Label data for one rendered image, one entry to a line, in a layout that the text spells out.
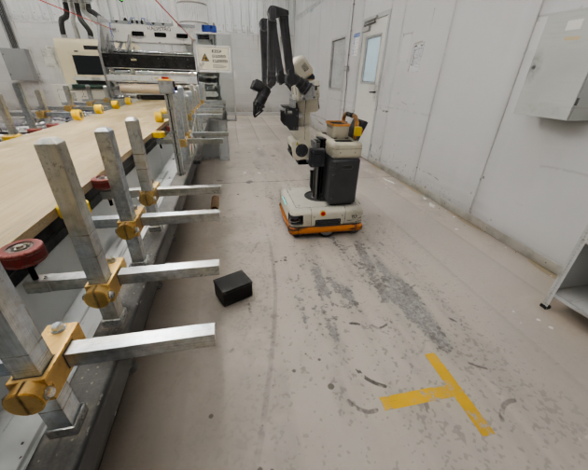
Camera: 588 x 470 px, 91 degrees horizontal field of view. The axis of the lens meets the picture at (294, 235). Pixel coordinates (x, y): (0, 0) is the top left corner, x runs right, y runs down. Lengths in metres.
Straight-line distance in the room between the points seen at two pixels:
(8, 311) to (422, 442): 1.36
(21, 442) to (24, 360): 0.30
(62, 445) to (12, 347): 0.22
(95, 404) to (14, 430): 0.20
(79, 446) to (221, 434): 0.80
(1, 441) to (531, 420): 1.75
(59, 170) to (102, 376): 0.41
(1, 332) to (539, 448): 1.69
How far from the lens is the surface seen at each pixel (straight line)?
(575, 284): 2.55
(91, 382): 0.76
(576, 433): 1.84
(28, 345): 0.57
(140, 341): 0.59
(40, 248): 0.85
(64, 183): 0.69
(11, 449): 0.86
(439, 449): 1.50
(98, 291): 0.77
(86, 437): 0.70
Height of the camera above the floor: 1.25
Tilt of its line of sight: 29 degrees down
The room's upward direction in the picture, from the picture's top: 2 degrees clockwise
